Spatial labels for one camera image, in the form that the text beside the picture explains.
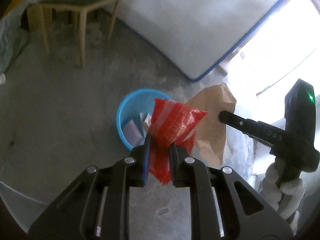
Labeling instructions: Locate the brown paper bag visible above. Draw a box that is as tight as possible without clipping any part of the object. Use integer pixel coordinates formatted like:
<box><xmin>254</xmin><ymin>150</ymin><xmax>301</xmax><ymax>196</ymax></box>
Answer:
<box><xmin>187</xmin><ymin>83</ymin><xmax>236</xmax><ymax>168</ymax></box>

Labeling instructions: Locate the red plastic wrapper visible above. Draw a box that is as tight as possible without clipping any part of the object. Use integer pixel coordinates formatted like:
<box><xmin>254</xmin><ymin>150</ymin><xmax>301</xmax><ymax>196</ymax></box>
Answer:
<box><xmin>148</xmin><ymin>98</ymin><xmax>207</xmax><ymax>185</ymax></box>

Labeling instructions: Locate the blue plastic trash basket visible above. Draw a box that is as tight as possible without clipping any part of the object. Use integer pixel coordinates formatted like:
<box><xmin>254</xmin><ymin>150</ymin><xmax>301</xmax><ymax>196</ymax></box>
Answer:
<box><xmin>115</xmin><ymin>88</ymin><xmax>172</xmax><ymax>152</ymax></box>

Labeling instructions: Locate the white gloved right hand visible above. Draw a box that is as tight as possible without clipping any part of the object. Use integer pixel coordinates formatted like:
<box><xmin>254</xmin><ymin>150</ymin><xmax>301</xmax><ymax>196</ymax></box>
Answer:
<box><xmin>259</xmin><ymin>163</ymin><xmax>306</xmax><ymax>220</ymax></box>

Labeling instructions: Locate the white mattress blue trim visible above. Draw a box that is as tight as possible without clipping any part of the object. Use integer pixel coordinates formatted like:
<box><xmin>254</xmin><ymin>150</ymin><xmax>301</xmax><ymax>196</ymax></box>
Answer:
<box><xmin>117</xmin><ymin>0</ymin><xmax>285</xmax><ymax>81</ymax></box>

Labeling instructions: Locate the wooden chair dark seat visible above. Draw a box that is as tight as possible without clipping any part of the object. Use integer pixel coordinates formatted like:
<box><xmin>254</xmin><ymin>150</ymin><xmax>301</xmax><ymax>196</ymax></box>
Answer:
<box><xmin>22</xmin><ymin>0</ymin><xmax>121</xmax><ymax>68</ymax></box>

